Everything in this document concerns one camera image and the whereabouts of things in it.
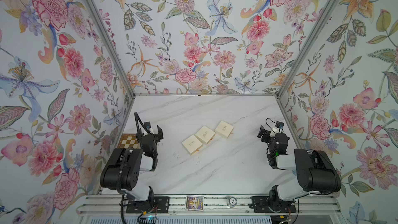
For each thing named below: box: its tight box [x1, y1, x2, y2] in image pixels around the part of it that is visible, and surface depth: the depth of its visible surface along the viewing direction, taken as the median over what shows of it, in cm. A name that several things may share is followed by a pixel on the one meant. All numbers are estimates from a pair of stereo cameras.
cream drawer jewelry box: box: [181, 134, 203, 157], surface depth 93 cm
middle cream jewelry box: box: [194, 126, 216, 145], surface depth 98 cm
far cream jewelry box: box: [215, 120, 235, 139], surface depth 100 cm
